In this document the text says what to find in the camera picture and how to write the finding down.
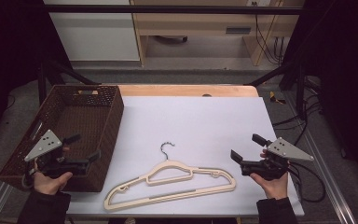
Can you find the light wooden desk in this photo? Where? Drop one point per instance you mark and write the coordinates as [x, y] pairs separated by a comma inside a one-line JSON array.
[[192, 21]]

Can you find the black curved object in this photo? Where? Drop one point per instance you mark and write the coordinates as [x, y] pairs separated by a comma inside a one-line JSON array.
[[171, 39]]

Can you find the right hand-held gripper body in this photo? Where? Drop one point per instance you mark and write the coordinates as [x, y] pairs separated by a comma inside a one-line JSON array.
[[287, 151]]

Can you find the yellow and black tool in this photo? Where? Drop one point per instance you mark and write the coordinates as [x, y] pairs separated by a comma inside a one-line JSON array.
[[275, 98]]

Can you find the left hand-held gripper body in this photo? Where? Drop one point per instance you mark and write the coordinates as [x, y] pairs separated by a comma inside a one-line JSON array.
[[45, 144]]

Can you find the person's left hand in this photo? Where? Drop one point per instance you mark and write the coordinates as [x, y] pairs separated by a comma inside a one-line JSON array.
[[48, 184]]

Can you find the brown woven basket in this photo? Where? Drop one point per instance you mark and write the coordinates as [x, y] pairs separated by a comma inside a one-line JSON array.
[[74, 121]]

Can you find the white cabinet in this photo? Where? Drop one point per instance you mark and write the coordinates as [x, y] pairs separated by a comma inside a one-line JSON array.
[[96, 34]]

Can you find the black metal stand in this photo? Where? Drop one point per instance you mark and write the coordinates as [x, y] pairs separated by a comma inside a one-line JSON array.
[[300, 90], [42, 81]]

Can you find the white table sheet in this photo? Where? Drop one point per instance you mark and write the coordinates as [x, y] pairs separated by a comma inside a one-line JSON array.
[[199, 124]]

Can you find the person's right hand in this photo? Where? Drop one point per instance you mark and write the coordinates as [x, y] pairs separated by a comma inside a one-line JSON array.
[[273, 188]]

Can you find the black horizontal frame bar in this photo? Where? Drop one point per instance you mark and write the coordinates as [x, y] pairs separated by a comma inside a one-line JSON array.
[[167, 9]]

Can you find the dark curtain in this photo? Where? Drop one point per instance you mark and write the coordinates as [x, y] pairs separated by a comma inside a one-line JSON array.
[[9, 62], [345, 77]]

